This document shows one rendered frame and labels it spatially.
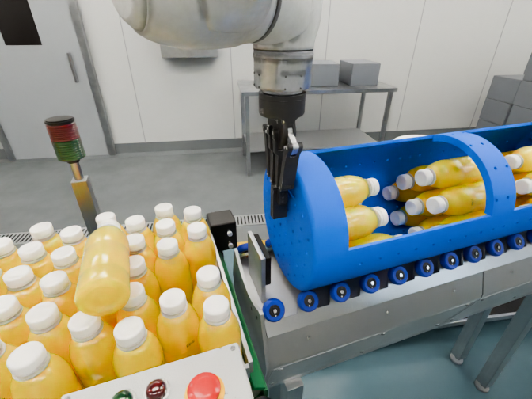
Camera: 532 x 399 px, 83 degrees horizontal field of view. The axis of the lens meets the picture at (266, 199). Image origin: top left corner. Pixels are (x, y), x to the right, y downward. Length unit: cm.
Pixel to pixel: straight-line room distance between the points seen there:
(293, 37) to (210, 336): 44
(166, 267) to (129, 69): 358
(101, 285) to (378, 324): 59
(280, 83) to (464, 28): 457
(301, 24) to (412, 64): 423
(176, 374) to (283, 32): 44
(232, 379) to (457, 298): 67
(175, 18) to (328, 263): 42
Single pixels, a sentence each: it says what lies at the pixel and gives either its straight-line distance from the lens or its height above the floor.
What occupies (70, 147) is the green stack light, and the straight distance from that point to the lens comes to 88.
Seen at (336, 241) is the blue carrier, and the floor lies 113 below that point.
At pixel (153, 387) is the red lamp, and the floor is 111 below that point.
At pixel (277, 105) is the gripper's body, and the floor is 135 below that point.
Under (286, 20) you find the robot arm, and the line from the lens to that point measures 43.
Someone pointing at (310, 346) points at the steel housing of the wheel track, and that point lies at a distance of 73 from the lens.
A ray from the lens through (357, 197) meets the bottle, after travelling 64.
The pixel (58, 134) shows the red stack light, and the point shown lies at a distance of 88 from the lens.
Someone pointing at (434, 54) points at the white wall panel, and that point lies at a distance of 479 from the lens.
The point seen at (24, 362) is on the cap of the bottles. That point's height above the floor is 109.
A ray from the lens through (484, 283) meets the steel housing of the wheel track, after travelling 99.
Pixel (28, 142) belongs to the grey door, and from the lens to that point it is 469.
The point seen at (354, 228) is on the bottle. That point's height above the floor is 111.
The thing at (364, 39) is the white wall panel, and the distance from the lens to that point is 430.
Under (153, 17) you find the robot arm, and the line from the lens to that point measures 32.
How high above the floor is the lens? 145
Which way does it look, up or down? 30 degrees down
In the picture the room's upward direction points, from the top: straight up
